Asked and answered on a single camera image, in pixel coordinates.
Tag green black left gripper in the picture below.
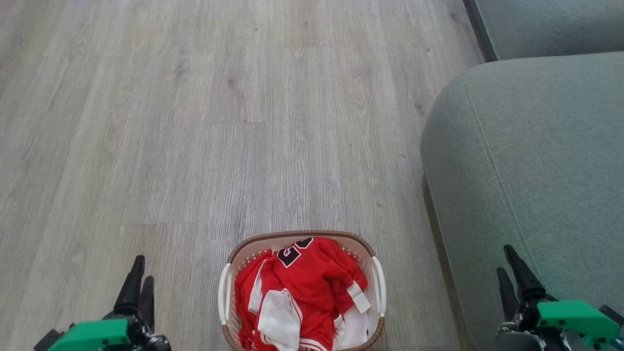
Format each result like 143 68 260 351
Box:
33 255 172 351

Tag grey-green fabric sofa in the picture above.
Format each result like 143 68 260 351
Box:
420 51 624 351

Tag white laundry basket brown rim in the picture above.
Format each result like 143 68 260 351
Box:
218 230 387 351

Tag red white basketball jersey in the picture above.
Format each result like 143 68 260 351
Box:
234 237 370 351

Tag grey-green sofa section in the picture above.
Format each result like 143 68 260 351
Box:
463 0 624 62

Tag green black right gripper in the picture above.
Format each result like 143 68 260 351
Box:
495 245 624 351

